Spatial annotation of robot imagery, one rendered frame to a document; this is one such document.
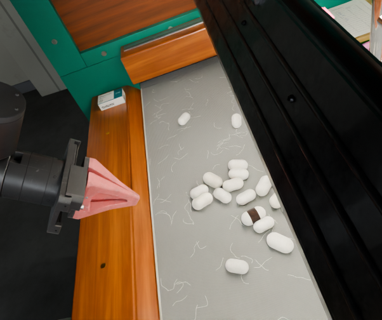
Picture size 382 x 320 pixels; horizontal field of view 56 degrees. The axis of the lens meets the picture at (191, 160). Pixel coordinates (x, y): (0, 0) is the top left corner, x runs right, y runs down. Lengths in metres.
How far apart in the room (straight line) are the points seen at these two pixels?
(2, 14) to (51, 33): 1.82
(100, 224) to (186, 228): 0.14
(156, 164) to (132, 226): 0.15
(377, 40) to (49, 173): 0.41
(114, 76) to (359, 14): 0.56
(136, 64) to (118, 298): 0.49
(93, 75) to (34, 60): 1.89
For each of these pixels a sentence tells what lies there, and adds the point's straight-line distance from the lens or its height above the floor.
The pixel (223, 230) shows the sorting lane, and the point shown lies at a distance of 0.55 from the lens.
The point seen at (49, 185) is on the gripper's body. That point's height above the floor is 0.95.
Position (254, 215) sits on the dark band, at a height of 0.76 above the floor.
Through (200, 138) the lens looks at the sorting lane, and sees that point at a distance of 0.70.
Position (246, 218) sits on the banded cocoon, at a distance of 0.53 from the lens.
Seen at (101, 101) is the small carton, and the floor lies 0.79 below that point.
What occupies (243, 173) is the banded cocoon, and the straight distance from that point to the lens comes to 0.59.
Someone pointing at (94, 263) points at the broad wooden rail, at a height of 0.77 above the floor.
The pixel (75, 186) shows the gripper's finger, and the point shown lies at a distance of 0.41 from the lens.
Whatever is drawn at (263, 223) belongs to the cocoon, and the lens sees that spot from 0.53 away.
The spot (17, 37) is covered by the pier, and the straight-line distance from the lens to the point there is 2.72.
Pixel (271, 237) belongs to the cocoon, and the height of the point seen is 0.76.
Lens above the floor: 1.20
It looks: 43 degrees down
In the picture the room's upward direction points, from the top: 24 degrees counter-clockwise
